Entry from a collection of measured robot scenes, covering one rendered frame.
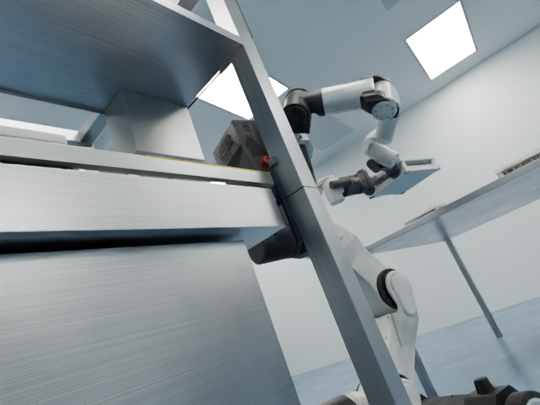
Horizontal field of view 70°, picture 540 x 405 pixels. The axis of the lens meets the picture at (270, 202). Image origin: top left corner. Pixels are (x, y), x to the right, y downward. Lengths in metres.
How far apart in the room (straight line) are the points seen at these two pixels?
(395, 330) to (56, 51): 1.24
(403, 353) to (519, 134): 4.58
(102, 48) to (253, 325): 0.72
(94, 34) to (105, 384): 0.73
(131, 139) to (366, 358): 0.76
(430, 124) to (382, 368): 5.20
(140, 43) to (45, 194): 0.55
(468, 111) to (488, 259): 1.94
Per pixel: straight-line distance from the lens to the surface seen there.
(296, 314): 6.56
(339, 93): 1.28
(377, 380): 0.87
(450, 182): 5.67
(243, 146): 1.29
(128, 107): 1.11
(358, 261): 1.38
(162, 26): 1.02
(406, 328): 1.39
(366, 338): 0.85
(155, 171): 0.71
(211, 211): 0.74
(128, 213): 0.64
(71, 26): 1.00
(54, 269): 0.61
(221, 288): 0.73
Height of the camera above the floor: 0.55
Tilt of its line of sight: 19 degrees up
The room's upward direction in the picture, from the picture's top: 21 degrees counter-clockwise
